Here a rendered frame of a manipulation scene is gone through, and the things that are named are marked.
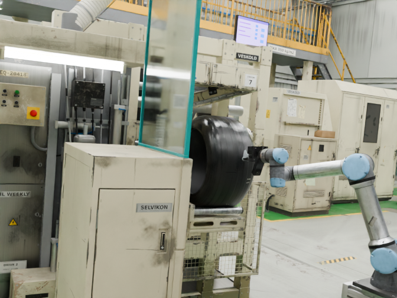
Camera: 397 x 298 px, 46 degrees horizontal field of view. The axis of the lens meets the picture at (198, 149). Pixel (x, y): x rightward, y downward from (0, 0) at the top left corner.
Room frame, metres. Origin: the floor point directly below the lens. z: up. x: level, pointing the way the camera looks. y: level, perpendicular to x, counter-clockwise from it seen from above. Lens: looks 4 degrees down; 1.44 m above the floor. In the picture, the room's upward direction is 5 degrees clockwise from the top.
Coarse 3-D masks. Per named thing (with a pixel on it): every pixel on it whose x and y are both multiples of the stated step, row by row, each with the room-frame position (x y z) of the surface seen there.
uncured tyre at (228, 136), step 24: (192, 120) 2.89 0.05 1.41; (216, 120) 2.70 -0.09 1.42; (192, 144) 3.04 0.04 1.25; (216, 144) 2.57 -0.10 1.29; (240, 144) 2.62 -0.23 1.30; (192, 168) 3.05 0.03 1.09; (216, 168) 2.55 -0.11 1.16; (240, 168) 2.59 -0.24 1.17; (192, 192) 2.94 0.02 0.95; (216, 192) 2.58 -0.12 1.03; (240, 192) 2.64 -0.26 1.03
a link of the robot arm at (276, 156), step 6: (270, 150) 2.33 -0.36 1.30; (276, 150) 2.29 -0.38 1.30; (282, 150) 2.28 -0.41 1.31; (264, 156) 2.36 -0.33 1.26; (270, 156) 2.31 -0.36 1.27; (276, 156) 2.27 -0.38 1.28; (282, 156) 2.28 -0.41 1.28; (288, 156) 2.29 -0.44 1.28; (270, 162) 2.31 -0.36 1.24; (276, 162) 2.29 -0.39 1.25; (282, 162) 2.27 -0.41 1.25
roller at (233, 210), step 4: (196, 208) 2.62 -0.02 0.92; (200, 208) 2.63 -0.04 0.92; (204, 208) 2.64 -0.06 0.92; (208, 208) 2.65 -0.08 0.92; (212, 208) 2.66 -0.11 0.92; (216, 208) 2.67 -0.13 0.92; (220, 208) 2.69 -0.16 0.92; (224, 208) 2.70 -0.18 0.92; (228, 208) 2.71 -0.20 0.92; (232, 208) 2.72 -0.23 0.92; (236, 208) 2.73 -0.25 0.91; (240, 208) 2.75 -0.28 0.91; (196, 212) 2.61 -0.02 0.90; (200, 212) 2.62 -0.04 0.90; (204, 212) 2.63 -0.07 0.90; (208, 212) 2.64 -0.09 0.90; (212, 212) 2.66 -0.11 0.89; (216, 212) 2.67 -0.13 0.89; (220, 212) 2.68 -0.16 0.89; (224, 212) 2.69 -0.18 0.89; (228, 212) 2.70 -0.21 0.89; (232, 212) 2.72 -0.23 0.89; (236, 212) 2.73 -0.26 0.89; (240, 212) 2.74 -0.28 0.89
